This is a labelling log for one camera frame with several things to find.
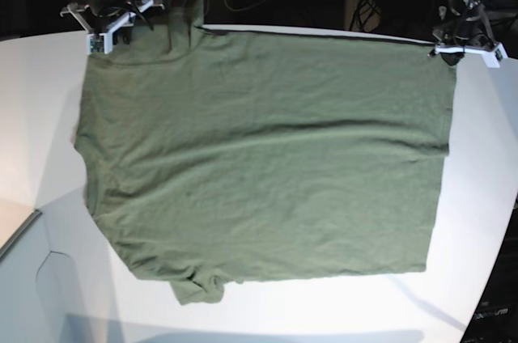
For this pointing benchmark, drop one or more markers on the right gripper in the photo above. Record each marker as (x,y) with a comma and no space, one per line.
(111,18)

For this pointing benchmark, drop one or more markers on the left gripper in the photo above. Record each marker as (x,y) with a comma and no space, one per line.
(454,39)

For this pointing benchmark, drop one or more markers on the olive green t-shirt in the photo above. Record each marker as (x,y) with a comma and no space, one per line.
(250,157)

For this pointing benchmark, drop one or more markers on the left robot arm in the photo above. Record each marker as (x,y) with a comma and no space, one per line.
(466,10)

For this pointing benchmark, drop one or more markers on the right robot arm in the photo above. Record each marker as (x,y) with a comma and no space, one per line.
(98,4)

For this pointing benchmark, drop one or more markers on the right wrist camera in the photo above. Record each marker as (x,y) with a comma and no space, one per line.
(99,43)

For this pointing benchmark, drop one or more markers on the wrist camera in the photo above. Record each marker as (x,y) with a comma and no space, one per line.
(494,57)
(99,43)

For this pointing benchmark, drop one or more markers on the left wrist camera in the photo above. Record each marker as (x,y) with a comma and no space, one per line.
(494,57)

